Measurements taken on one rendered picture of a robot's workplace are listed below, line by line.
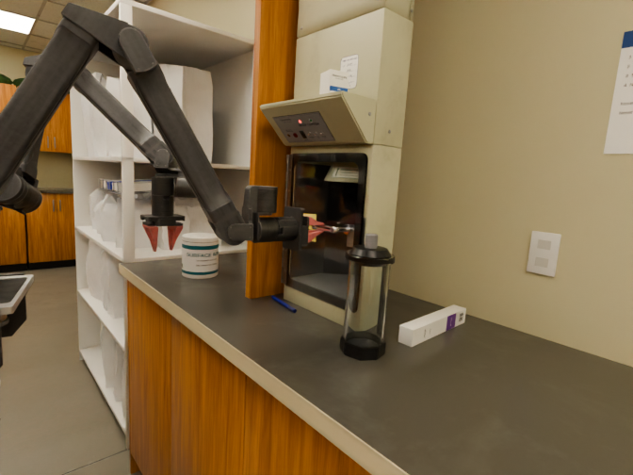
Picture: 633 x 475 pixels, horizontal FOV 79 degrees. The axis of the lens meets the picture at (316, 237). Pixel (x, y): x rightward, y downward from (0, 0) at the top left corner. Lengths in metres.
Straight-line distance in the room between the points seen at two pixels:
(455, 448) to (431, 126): 0.99
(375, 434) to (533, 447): 0.24
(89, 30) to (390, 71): 0.61
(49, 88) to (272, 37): 0.66
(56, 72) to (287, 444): 0.79
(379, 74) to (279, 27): 0.41
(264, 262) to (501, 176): 0.75
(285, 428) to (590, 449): 0.52
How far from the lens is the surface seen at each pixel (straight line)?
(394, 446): 0.66
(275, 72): 1.23
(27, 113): 0.80
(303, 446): 0.83
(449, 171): 1.32
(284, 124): 1.09
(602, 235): 1.17
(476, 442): 0.71
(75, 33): 0.81
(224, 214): 0.81
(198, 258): 1.43
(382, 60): 0.98
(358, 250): 0.82
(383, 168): 0.97
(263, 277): 1.23
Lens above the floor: 1.32
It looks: 9 degrees down
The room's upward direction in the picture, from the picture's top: 4 degrees clockwise
